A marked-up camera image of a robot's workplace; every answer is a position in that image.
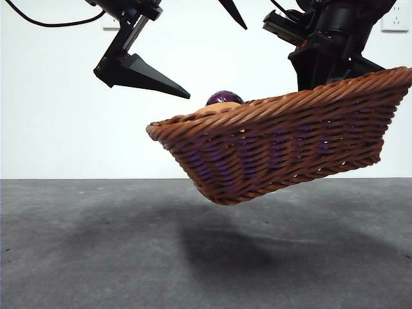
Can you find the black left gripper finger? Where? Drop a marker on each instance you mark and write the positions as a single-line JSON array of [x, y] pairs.
[[135, 72], [235, 13]]

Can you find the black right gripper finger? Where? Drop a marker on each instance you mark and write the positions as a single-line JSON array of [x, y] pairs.
[[362, 67], [315, 67]]

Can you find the purple eggplant green stem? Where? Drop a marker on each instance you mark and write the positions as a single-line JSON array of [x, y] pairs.
[[223, 97]]

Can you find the brown potato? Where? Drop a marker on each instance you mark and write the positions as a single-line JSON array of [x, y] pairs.
[[219, 108]]

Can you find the brown wicker basket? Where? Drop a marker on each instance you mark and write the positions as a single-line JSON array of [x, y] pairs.
[[273, 151]]

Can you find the white wall socket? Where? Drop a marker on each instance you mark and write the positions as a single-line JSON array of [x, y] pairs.
[[399, 22], [111, 25]]

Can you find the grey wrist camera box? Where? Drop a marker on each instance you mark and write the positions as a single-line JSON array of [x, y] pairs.
[[283, 27]]

